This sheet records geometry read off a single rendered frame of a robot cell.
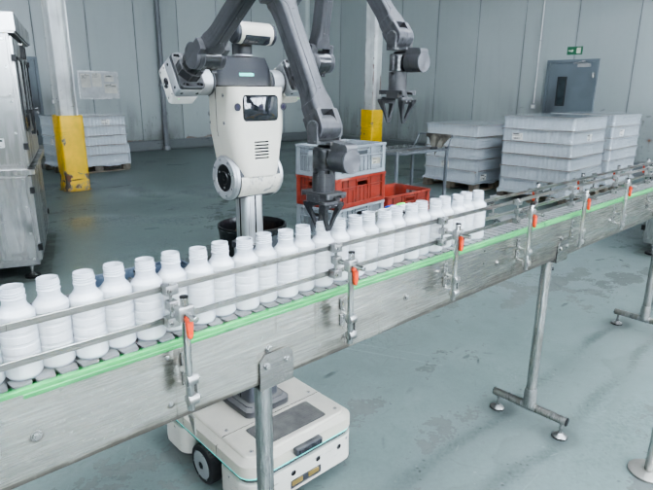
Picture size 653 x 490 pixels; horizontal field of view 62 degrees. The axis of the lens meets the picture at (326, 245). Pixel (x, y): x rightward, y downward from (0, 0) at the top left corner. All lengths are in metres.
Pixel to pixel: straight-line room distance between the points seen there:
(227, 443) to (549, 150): 6.54
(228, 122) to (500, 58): 11.29
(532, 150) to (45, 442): 7.42
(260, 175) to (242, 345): 0.84
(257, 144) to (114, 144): 9.05
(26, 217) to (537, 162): 6.16
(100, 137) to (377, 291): 9.55
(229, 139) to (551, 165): 6.41
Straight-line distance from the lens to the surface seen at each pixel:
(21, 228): 4.86
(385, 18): 1.78
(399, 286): 1.58
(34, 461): 1.14
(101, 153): 10.82
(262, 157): 1.93
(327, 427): 2.20
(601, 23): 12.07
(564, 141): 7.84
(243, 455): 2.05
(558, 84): 12.23
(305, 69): 1.35
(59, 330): 1.08
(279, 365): 1.33
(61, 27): 9.06
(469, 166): 8.63
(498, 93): 12.89
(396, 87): 1.74
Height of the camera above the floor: 1.49
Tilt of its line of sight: 16 degrees down
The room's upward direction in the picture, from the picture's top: 1 degrees clockwise
